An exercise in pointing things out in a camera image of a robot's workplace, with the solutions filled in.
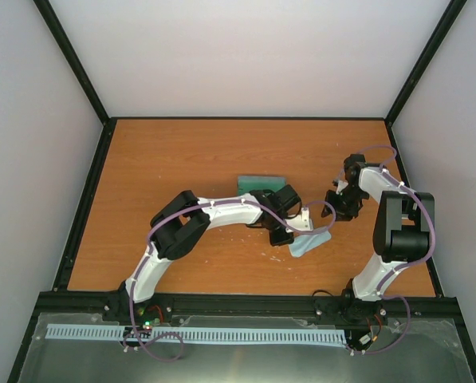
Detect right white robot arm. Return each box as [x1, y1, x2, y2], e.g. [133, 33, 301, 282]
[321, 153, 435, 324]

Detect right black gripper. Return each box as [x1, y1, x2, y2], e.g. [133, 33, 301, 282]
[321, 186, 368, 222]

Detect light blue cleaning cloth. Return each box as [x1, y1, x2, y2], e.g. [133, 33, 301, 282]
[289, 231, 332, 258]

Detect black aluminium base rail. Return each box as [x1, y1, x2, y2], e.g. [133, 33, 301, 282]
[33, 291, 461, 326]

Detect grey glasses case green lining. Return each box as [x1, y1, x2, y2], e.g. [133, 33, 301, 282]
[237, 176, 286, 195]

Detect black enclosure frame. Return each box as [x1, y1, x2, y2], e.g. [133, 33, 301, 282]
[7, 1, 476, 382]

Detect light blue slotted cable duct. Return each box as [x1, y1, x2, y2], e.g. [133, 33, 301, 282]
[45, 324, 346, 347]

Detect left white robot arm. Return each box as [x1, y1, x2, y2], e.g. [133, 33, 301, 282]
[120, 185, 312, 322]

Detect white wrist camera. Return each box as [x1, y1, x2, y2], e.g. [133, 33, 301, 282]
[286, 207, 313, 232]
[332, 179, 348, 195]

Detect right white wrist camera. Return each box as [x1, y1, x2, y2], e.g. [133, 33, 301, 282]
[332, 179, 348, 195]

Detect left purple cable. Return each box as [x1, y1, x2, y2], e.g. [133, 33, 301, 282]
[129, 198, 336, 362]

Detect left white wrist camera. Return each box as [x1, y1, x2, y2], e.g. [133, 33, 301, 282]
[286, 207, 313, 232]

